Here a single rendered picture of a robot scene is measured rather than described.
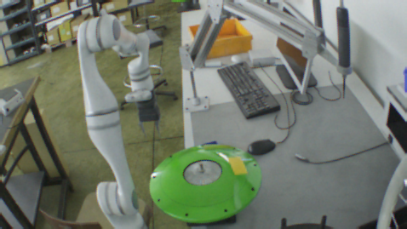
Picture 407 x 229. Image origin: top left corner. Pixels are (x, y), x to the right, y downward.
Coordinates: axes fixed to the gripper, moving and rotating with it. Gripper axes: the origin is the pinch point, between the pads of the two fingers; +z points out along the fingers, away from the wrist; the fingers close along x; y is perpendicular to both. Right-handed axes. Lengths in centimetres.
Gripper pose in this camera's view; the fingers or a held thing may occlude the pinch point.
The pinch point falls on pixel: (152, 137)
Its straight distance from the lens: 127.5
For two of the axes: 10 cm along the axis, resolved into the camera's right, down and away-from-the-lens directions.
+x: -9.9, 0.7, 1.3
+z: 1.4, 8.2, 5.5
